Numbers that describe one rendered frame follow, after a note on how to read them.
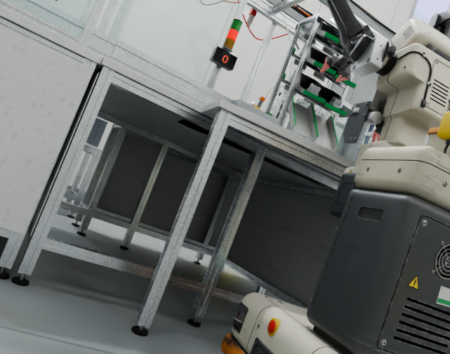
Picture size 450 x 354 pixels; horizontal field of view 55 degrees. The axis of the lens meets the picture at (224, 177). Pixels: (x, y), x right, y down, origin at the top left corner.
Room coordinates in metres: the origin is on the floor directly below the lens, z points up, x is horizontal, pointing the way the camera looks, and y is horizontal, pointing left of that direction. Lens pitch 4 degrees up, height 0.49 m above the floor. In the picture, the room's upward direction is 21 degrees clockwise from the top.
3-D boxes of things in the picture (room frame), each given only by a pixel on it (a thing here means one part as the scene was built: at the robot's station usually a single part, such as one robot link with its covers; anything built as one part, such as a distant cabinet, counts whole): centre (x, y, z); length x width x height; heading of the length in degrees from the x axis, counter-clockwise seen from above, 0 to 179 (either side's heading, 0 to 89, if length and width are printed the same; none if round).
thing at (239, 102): (1.85, -0.02, 0.93); 0.21 x 0.07 x 0.06; 116
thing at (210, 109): (1.95, -0.21, 0.84); 0.90 x 0.70 x 0.03; 108
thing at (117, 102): (2.48, 0.19, 0.85); 1.50 x 1.41 x 0.03; 116
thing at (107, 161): (3.59, -0.11, 0.43); 2.20 x 0.38 x 0.86; 116
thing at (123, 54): (1.82, 0.18, 0.91); 0.89 x 0.06 x 0.11; 116
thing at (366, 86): (3.26, -0.72, 1.50); 0.38 x 0.21 x 0.88; 26
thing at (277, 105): (3.06, -0.19, 1.32); 0.14 x 0.14 x 0.38
